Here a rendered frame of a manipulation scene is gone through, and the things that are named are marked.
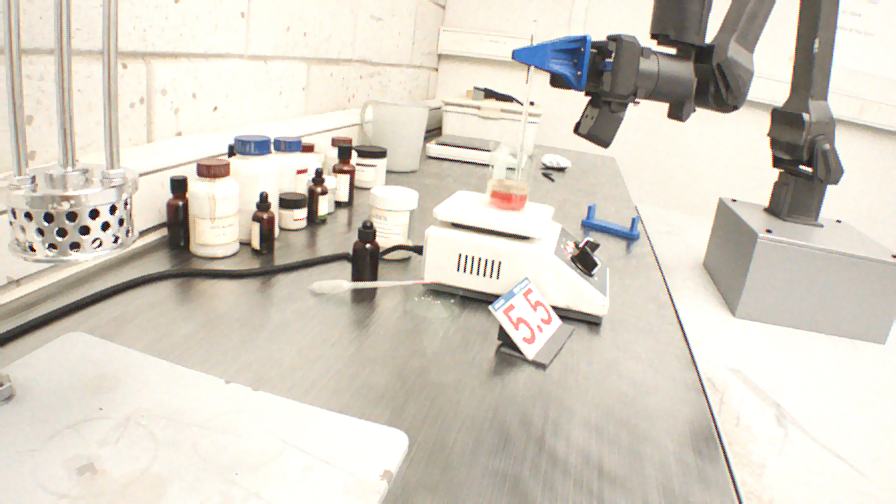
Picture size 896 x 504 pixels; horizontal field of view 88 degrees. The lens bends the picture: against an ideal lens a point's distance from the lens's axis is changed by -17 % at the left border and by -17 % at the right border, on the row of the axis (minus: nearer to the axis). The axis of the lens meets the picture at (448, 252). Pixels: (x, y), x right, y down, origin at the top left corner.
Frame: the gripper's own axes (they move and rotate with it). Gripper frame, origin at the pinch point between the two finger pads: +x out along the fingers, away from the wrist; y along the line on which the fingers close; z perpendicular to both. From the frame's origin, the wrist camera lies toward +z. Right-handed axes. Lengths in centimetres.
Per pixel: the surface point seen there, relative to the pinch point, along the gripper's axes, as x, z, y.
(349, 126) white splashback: 21, 17, 67
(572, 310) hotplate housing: -3.8, 24.6, -9.1
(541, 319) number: 0.7, 24.1, -12.3
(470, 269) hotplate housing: 6.5, 22.1, -5.0
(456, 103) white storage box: -10, 12, 106
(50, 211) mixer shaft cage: 32.4, 8.9, -34.6
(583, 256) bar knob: -5.2, 19.7, -6.2
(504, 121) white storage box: -24, 16, 102
